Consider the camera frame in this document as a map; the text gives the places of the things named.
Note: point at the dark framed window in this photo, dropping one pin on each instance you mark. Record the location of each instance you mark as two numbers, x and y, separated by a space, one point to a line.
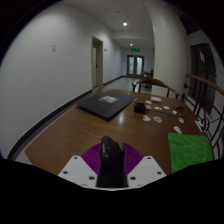
200 76

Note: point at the black closed laptop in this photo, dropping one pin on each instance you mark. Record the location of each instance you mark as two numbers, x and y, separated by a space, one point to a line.
100 106

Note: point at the white paper sheet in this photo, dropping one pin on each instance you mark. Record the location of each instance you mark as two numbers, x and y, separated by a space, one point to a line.
199 126

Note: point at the small white patterned card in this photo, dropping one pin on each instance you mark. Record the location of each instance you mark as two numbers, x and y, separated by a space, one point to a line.
177 129

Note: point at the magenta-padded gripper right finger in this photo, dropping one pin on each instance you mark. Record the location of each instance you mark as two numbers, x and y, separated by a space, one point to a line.
143 168

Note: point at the small red and white card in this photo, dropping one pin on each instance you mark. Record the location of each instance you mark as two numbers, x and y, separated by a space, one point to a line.
180 120

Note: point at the small white box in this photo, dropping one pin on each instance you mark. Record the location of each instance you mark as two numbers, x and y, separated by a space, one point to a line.
155 99

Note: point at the small beige card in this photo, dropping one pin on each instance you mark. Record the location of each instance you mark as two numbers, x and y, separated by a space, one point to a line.
146 118

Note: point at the small orange and white card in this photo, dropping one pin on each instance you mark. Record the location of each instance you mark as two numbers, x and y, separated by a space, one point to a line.
157 119

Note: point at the small black box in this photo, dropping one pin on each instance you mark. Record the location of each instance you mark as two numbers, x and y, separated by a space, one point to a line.
139 108

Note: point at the black computer mouse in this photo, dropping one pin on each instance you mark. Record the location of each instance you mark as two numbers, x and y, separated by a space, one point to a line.
111 163

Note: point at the green mouse pad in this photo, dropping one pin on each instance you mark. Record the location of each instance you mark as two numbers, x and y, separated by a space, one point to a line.
188 151

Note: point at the black railing with wooden handrail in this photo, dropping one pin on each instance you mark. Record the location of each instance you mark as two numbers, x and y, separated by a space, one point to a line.
203 82

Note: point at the green exit sign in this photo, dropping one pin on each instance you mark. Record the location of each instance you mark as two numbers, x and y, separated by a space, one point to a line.
135 50

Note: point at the open side doorway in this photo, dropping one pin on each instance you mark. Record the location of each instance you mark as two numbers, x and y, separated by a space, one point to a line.
97 63

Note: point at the round ceiling light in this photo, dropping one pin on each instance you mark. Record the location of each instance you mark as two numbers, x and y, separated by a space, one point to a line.
131 44
124 23

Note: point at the glass double door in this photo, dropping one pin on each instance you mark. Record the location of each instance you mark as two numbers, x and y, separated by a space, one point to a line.
135 65

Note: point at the wooden armchair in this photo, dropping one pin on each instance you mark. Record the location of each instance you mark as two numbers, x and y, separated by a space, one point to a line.
151 81

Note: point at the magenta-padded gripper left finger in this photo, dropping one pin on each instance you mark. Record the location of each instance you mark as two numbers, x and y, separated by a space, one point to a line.
87 166

